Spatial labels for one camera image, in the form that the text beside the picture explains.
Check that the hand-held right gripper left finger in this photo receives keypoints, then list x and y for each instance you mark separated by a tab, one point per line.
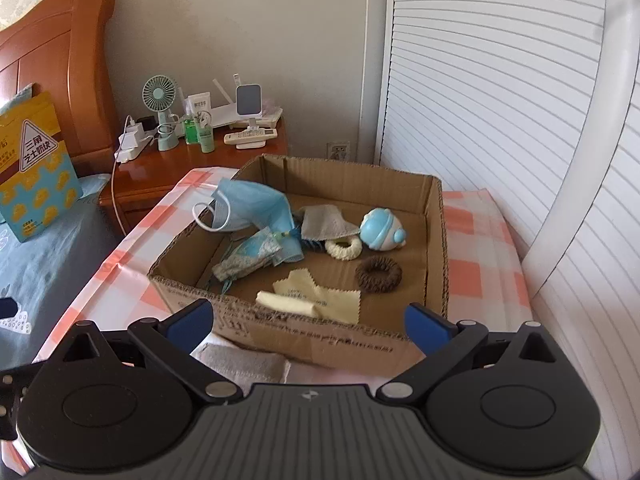
192	322

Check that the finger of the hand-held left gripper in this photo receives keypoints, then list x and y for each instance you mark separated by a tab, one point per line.
10	390

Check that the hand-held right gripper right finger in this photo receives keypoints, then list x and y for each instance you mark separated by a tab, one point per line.
425	327

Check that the brown hair scrunchie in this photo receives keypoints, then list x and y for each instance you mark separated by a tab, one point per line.
365	280

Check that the cardboard box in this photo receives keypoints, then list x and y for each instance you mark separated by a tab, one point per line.
325	345

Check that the yellow lens cloth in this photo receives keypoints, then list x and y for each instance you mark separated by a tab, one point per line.
300	285

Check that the cream knitted hair scrunchie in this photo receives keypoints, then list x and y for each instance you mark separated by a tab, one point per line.
332	249

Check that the blue tassel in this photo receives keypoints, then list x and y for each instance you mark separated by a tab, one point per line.
310	245

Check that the grey cloth pouch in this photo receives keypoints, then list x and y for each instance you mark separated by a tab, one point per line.
325	222

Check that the grey lace-trimmed sachet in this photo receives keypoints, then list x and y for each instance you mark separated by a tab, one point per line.
240	362

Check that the white tissue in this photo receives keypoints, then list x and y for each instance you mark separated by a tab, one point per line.
286	370

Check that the blue and white toy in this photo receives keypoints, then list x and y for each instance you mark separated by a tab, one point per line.
380	227

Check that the blue face mask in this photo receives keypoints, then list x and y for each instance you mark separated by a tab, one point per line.
255	205

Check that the blue-grey bedding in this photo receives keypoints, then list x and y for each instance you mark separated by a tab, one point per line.
50	260

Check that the wooden nightstand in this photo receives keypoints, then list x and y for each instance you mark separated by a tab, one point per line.
150	175

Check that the white power strip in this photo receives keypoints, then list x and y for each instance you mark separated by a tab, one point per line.
132	150

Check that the white and green tube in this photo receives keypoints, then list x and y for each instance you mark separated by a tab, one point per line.
205	135

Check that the green sanitizer bottle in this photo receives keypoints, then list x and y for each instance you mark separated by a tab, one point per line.
191	130

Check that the white remote control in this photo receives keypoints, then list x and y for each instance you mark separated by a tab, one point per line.
250	136

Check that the white charger plug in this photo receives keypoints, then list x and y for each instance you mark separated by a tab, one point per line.
132	132

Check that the yellow and blue carton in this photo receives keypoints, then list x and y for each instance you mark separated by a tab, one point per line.
35	185

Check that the white router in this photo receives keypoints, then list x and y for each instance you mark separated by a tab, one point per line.
222	115

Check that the white stand mirror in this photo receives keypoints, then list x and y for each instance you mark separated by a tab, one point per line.
248	100

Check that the green desk fan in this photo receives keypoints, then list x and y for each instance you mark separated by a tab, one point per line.
159	92

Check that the white louvred wardrobe door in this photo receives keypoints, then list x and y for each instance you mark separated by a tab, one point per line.
500	85

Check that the wooden headboard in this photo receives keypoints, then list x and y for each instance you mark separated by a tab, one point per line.
60	60

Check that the wall socket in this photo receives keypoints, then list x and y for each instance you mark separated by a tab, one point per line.
338	151

